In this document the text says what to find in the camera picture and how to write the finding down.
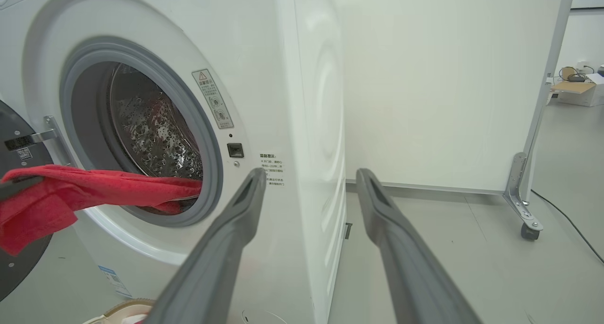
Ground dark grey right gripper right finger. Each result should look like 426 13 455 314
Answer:
356 168 483 324

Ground black glass washing machine door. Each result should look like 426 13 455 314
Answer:
0 100 55 302

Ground cardboard box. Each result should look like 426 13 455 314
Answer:
549 80 604 108

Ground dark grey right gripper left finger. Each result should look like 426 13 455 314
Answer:
143 167 268 324

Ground grey warning sticker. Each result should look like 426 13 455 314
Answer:
192 69 235 130

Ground cream perforated laundry basket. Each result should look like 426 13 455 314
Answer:
82 298 157 324

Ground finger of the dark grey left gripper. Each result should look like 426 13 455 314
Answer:
0 175 45 202

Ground white partition with metal foot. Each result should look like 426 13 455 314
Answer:
340 0 579 242

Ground red garment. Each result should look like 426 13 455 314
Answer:
0 164 204 257

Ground coiled dark cables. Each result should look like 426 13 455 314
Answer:
559 66 588 83

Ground blue energy label sticker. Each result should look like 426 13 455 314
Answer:
97 265 133 299

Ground black floor cable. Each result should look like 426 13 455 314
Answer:
530 189 604 264

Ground white washing machine body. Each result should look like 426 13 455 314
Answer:
0 0 348 324

